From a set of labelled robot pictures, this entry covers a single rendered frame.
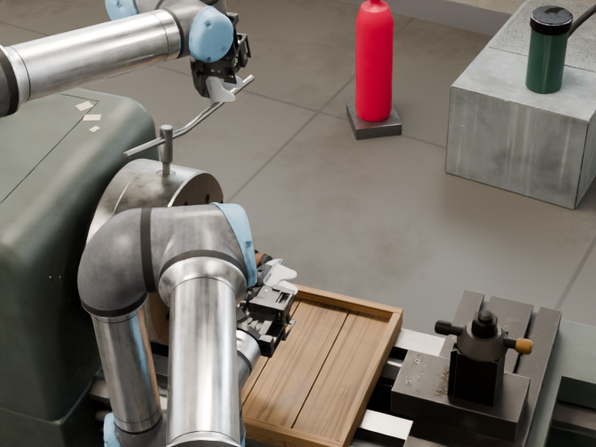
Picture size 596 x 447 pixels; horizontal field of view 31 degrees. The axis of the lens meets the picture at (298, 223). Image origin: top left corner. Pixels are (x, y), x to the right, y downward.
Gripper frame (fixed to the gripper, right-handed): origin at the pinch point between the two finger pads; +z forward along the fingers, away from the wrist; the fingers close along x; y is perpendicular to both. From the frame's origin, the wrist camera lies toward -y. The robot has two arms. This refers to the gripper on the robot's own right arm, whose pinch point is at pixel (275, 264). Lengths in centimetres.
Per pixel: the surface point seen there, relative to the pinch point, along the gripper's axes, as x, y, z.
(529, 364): -11.1, 45.3, 1.8
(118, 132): 16.1, -32.7, 7.6
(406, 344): -21.6, 21.7, 9.7
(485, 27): -105, -23, 288
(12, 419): -24, -40, -29
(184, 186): 14.9, -14.9, -2.0
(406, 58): -109, -49, 257
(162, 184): 15.7, -18.3, -3.4
